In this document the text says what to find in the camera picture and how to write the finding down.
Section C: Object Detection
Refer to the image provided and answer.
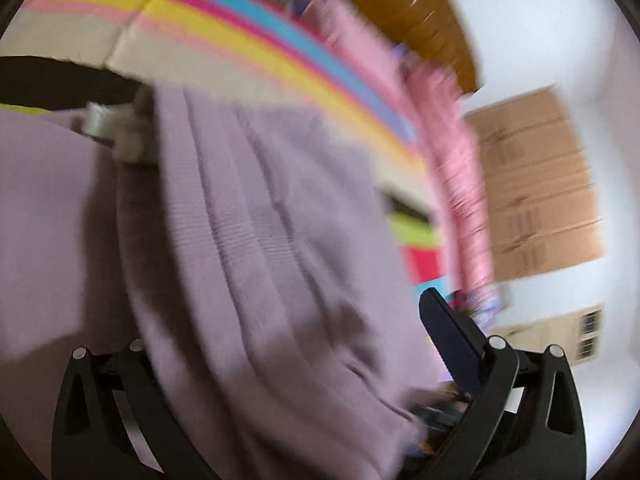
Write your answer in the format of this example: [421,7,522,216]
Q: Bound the beige louvred panel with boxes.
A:
[505,304,604,367]

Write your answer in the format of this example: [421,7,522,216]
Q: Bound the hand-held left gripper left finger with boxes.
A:
[51,338,217,480]

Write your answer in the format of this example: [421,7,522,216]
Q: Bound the colourful striped blanket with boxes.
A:
[0,0,446,306]

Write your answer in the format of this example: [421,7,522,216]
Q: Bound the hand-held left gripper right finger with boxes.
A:
[419,287,587,480]

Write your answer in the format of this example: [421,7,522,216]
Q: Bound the cardboard box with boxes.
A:
[464,87,607,282]

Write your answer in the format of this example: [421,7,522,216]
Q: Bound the pink blanket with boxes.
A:
[300,0,503,326]

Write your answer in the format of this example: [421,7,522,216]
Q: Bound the brown wooden cabinet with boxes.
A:
[322,0,482,95]

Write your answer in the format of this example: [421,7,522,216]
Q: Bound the purple pants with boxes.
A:
[0,82,453,480]

